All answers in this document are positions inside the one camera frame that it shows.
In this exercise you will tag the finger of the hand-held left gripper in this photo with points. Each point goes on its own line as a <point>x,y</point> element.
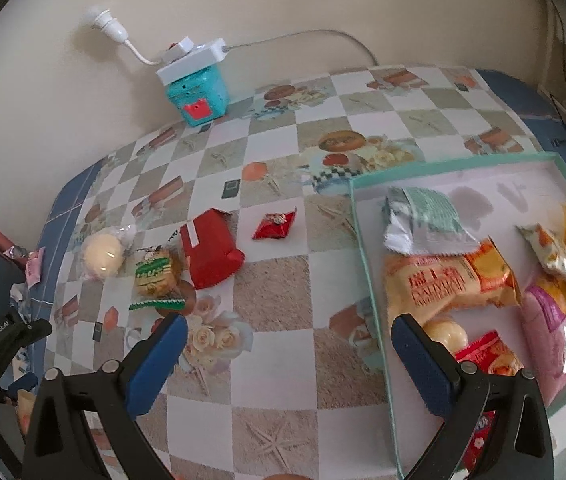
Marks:
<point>20,387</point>
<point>35,332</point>

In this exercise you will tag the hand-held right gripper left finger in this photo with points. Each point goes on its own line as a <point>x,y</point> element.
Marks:
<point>158,360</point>

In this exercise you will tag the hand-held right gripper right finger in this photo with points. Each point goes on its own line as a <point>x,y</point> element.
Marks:
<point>420,365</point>

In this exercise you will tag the round pastry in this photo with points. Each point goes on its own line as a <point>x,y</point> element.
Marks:
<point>445,332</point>

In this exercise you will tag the red printed snack bag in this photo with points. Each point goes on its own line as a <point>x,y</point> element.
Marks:
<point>493,352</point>

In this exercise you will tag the mint green snack packet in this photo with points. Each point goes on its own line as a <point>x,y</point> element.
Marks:
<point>428,220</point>

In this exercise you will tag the white orange snack packet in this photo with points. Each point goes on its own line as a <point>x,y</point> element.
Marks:
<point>545,247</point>

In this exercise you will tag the teal rimmed tray box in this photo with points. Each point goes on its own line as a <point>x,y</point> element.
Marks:
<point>493,180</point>

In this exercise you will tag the blue white bread bag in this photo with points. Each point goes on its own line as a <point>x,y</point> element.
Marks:
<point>18,295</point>

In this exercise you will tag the small pink snack packet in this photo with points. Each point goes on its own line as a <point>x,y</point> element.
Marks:
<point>34,262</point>

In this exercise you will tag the yellow orange snack bag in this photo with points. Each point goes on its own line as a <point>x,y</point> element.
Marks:
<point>443,285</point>

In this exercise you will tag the clear plastic wrapper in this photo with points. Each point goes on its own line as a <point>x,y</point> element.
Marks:
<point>13,251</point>

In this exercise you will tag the green label wrapped pastry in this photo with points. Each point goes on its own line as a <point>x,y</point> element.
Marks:
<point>155,272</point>

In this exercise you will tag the pale bun in clear wrap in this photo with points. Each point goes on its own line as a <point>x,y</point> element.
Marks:
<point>103,255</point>

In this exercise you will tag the plain red foil bag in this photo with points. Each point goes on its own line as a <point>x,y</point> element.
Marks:
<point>210,252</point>

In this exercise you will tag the pink snack package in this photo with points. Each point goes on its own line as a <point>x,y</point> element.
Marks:
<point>548,340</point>

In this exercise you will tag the small red candy packet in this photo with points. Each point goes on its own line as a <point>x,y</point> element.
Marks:
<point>275,225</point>

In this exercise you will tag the teal box with red label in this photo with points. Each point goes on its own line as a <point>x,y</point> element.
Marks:
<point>195,95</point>

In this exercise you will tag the white power strip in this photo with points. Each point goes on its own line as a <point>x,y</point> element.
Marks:
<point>190,60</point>

